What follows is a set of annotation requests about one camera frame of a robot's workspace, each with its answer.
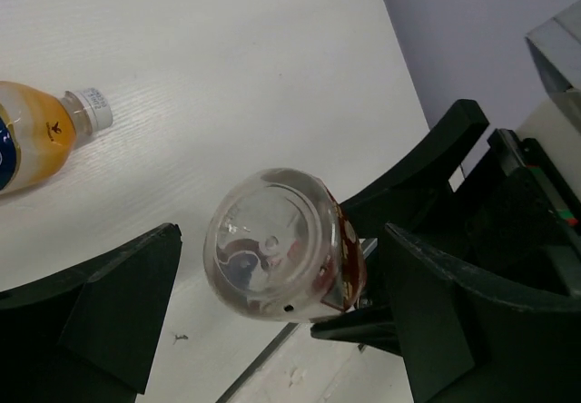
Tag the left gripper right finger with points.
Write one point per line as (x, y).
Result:
(468, 335)

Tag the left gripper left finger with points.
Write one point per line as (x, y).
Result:
(89, 333)

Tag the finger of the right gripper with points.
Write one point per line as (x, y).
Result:
(373, 326)

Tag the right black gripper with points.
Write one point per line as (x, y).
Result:
(513, 215)

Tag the clear bottle red cap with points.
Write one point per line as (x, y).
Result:
(279, 247)

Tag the orange tea bottle blue label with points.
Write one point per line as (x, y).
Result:
(39, 131)

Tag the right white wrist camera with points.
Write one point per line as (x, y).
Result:
(555, 49)

